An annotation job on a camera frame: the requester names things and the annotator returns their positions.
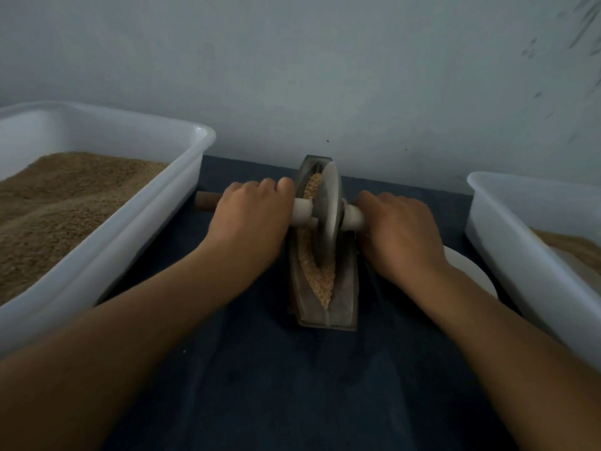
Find person's left forearm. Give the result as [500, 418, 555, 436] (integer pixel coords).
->
[0, 247, 259, 451]

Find metal grinding wheel with handle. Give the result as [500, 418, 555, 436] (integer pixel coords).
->
[194, 161, 366, 271]

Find white plastic scoop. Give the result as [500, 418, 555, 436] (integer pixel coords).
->
[549, 247, 601, 301]

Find dark blue table cloth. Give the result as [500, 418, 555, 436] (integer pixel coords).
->
[94, 155, 565, 451]

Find large brown grain heap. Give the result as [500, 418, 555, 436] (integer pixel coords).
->
[530, 228, 601, 273]
[0, 152, 168, 306]

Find white round plate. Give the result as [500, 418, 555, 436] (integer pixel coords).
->
[443, 245, 500, 301]

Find person's left hand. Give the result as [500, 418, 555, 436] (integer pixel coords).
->
[201, 177, 297, 273]

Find boat-shaped metal grinding trough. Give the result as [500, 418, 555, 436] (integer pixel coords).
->
[287, 153, 360, 331]

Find person's right hand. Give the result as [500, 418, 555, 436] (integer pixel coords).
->
[355, 190, 449, 288]

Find white plastic tub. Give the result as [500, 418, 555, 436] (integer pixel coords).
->
[0, 101, 217, 358]
[466, 172, 601, 374]

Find person's right forearm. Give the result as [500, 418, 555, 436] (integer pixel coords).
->
[406, 262, 601, 451]

